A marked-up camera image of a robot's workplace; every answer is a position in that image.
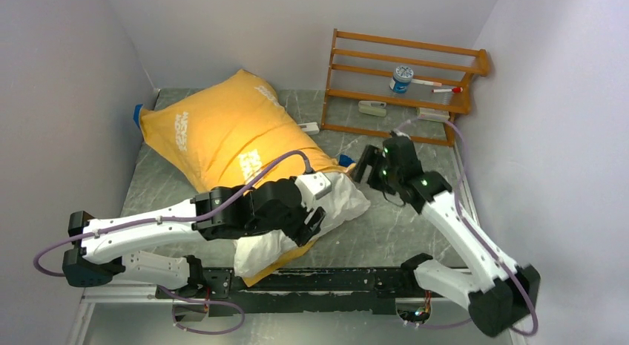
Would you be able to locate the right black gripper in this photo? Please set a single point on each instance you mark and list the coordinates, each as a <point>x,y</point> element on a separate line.
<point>374,156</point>

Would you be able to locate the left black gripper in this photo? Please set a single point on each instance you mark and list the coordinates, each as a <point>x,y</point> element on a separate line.
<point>301,231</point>

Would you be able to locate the white pillow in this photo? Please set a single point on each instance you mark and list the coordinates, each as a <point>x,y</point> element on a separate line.
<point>334,192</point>

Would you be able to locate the blue orange cartoon pillowcase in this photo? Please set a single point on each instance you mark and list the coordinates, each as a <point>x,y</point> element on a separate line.
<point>229,133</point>

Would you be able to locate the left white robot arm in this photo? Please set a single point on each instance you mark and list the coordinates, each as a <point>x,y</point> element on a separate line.
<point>103,249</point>

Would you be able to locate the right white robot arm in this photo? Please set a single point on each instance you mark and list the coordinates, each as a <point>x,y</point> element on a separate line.
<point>497,292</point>

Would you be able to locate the white green rectangular device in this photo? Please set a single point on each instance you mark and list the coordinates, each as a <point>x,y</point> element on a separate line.
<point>372,108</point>

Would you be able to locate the small white remote device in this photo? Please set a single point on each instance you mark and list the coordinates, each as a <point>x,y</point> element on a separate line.
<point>310,128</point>

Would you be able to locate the white box under shelf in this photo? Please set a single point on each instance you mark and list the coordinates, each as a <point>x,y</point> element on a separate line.
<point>433,115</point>

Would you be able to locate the orange wooden shelf rack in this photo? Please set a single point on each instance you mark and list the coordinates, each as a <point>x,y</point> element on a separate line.
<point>360,68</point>

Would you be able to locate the blue white jar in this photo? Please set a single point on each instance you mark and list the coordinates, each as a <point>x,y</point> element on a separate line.
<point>402,77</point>

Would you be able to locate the white pen on shelf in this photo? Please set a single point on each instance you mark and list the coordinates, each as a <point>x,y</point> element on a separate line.
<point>426,82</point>

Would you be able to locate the white red marker pen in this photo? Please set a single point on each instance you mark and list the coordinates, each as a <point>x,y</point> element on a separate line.
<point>448,90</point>

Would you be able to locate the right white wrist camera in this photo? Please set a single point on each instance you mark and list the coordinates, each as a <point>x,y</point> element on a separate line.
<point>398,133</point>

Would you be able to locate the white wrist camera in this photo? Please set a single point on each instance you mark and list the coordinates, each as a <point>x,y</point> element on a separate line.
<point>398,133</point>
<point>312,187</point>

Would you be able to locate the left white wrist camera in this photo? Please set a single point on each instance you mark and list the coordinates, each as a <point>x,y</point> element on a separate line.
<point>312,187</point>

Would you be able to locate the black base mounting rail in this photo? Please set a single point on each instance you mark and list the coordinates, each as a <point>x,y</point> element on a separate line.
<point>298,304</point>

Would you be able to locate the aluminium frame rail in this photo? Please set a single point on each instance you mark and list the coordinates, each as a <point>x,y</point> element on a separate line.
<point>123,296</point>

